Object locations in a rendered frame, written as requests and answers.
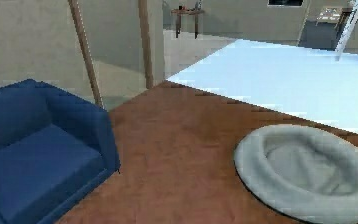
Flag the small brown wooden table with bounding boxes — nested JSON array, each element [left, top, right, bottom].
[[170, 7, 206, 40]]

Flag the pale wooden table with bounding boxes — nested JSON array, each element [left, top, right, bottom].
[[315, 5, 344, 28]]

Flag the grey round floor cushion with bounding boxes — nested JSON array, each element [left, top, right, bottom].
[[233, 124, 358, 224]]

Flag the dark framed wall picture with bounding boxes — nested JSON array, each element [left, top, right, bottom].
[[267, 0, 305, 8]]

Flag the brown wooden door frame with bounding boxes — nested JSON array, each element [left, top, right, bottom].
[[67, 0, 155, 109]]

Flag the blue sofa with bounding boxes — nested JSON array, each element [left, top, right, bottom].
[[0, 78, 122, 224]]

